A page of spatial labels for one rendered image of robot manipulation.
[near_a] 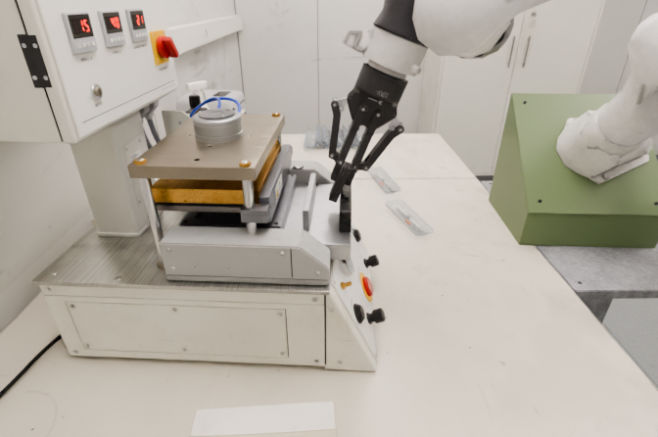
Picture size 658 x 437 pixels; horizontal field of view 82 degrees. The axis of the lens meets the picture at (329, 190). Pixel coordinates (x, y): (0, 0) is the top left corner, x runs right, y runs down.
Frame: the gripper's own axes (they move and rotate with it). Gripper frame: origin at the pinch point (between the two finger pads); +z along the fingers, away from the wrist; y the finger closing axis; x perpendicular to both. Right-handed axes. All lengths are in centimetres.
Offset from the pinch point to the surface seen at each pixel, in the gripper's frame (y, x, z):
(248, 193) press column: -13.2, -13.5, 0.6
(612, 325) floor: 149, 74, 54
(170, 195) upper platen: -24.7, -10.6, 7.1
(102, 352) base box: -29, -17, 38
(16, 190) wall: -61, 5, 29
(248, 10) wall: -79, 240, 4
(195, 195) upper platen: -21.1, -10.5, 5.7
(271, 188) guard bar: -10.5, -8.9, 1.0
